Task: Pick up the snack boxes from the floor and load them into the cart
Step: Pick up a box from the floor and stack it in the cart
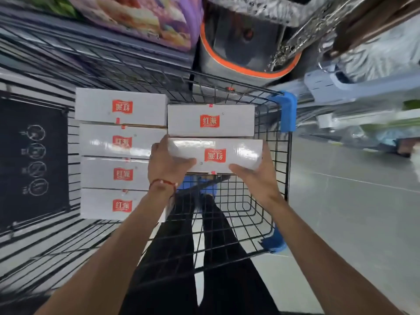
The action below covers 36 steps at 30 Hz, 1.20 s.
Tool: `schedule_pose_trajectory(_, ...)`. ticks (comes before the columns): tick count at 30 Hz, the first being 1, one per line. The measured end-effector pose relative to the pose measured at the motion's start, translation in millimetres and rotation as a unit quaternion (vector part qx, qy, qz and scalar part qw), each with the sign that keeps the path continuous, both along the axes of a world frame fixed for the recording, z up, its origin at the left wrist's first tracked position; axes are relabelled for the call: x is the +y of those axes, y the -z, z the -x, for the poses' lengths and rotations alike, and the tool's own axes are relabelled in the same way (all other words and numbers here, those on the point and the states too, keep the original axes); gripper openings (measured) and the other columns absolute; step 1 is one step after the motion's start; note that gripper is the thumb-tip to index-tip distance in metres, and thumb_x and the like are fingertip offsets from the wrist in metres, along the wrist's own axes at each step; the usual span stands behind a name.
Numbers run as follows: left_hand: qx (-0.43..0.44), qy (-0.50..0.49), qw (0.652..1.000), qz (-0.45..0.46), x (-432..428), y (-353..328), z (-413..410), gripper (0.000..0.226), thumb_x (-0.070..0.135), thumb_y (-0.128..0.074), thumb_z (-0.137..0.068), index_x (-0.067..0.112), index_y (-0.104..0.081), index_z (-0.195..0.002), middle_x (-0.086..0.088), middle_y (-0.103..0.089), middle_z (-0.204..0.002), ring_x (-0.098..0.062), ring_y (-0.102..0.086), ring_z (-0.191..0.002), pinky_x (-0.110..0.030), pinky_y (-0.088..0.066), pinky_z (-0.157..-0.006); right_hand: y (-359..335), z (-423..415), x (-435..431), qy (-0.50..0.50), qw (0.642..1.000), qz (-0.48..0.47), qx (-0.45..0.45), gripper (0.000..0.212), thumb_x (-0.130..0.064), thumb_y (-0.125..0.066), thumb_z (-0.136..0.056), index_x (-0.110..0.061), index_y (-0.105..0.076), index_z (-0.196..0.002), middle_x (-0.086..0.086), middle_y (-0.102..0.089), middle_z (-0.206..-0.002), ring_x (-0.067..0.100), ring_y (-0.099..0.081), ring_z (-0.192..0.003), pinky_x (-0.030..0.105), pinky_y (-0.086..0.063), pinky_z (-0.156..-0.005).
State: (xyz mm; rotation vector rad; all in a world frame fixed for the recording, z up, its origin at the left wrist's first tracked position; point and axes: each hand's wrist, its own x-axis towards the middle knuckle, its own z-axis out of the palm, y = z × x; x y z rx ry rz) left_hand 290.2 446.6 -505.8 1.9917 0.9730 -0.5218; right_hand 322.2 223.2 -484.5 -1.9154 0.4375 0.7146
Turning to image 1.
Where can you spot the purple pink printed package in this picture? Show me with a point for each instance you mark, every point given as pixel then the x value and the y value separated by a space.
pixel 137 16

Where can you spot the person's left hand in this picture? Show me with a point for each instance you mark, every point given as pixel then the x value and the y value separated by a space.
pixel 164 164

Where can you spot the light blue flat mop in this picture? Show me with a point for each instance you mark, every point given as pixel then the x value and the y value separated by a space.
pixel 344 86

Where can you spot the black trousers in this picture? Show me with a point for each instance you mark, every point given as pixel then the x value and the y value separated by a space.
pixel 223 275

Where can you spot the person's right forearm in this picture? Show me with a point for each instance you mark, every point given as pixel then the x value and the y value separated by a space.
pixel 328 259

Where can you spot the grey fluffy mop head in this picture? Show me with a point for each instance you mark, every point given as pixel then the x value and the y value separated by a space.
pixel 384 55

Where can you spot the green blue printed package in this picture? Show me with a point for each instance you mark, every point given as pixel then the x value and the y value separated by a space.
pixel 59 4

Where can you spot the grey fluffy round mat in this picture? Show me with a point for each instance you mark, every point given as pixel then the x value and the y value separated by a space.
pixel 262 9

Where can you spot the blue rubber slipper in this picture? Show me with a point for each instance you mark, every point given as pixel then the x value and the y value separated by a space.
pixel 193 185

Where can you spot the white yellow snack box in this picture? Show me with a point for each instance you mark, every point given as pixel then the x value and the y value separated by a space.
pixel 95 106
pixel 95 142
pixel 236 121
pixel 95 206
pixel 95 173
pixel 239 154

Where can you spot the person's right hand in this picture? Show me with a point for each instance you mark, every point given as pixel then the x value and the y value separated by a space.
pixel 262 186

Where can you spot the person's left forearm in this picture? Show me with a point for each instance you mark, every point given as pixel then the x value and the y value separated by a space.
pixel 108 259

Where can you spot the orange rimmed bucket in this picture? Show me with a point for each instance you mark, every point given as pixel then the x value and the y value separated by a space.
pixel 236 52

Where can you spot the white mop in clear plastic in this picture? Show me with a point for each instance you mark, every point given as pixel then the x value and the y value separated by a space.
pixel 361 127

